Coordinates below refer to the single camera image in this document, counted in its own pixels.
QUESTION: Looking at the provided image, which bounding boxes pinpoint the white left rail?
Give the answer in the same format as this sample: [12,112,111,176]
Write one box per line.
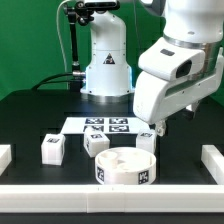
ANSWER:
[0,145,12,176]

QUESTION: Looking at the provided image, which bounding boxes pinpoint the black cables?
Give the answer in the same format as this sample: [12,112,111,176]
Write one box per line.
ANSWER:
[31,72,84,91]

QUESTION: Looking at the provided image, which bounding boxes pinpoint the white cable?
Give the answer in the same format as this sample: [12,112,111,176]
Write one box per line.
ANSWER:
[55,0,72,74]

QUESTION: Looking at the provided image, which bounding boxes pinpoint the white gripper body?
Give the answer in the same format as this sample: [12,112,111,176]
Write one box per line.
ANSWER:
[133,38,224,124]

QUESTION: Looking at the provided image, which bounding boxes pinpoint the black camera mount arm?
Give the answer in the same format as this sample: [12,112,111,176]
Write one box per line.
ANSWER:
[64,1,93,92]

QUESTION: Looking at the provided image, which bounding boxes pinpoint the white marker sheet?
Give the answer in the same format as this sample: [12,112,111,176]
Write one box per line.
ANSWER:
[61,117,149,134]

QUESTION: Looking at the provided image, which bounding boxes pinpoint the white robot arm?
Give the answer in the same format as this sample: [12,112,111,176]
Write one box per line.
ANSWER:
[81,0,224,136]

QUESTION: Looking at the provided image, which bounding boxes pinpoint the white front rail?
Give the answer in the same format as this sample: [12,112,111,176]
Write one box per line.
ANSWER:
[0,185,224,213]

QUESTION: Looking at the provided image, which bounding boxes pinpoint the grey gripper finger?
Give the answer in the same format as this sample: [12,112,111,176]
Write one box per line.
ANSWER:
[186,102,200,119]
[155,120,166,136]

